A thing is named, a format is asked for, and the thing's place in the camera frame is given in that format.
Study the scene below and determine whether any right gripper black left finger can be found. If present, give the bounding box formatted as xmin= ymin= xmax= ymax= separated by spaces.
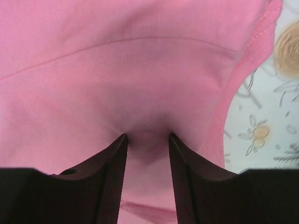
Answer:
xmin=0 ymin=134 xmax=128 ymax=224

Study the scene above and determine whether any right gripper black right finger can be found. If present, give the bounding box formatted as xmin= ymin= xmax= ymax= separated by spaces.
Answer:
xmin=169 ymin=134 xmax=299 ymax=224

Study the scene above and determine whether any pink t shirt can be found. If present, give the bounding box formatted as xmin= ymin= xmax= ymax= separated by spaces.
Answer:
xmin=0 ymin=0 xmax=283 ymax=224

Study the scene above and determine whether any floral patterned table mat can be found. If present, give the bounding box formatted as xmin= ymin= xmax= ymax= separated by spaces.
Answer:
xmin=224 ymin=0 xmax=299 ymax=173

